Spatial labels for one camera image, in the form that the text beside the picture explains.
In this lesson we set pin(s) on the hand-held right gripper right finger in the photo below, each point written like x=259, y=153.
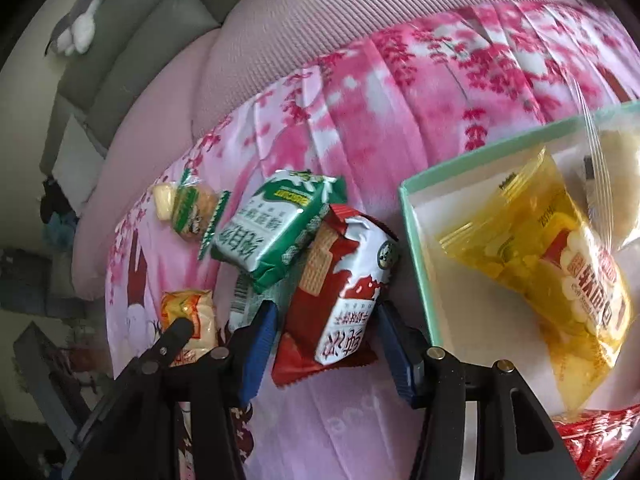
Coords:
x=395, y=355

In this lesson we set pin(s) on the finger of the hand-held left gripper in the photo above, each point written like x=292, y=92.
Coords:
x=177, y=332

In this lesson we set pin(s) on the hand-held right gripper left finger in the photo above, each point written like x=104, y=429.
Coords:
x=257, y=360

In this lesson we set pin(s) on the orange yellow snack packet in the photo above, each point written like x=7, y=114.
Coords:
x=192, y=310

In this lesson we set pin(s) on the red white biscuit packet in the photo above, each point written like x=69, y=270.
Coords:
x=340, y=300

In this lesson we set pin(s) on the white box with green rim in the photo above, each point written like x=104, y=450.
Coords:
x=450, y=270

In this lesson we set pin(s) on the red foil snack packet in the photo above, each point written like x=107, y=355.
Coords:
x=600, y=440

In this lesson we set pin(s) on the pale snack packet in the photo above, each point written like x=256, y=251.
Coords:
x=242, y=300

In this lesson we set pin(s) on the clear green-print cracker packet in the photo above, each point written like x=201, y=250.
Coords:
x=192, y=210

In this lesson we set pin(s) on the green white biscuit packet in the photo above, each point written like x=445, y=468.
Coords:
x=275, y=230

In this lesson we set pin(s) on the small yellow cake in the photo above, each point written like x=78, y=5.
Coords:
x=162, y=201

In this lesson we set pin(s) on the dark furniture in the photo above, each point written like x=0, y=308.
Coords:
x=45, y=375

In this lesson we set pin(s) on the blue cloth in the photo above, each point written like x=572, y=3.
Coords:
x=60, y=232

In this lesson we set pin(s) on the dark clothes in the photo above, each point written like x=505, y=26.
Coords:
x=55, y=200

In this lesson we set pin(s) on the pale cushion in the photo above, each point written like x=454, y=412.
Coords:
x=75, y=165

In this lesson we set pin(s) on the pink floral printed blanket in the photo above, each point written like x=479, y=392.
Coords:
x=400, y=110

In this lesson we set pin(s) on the clear bag with bun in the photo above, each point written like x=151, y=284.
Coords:
x=620, y=175

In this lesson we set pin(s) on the grey sofa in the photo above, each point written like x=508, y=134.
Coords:
x=135, y=35

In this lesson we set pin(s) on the grey white plush toy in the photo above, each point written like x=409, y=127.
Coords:
x=82, y=30

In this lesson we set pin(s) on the pink ribbed sofa cover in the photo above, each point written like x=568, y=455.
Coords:
x=300, y=20

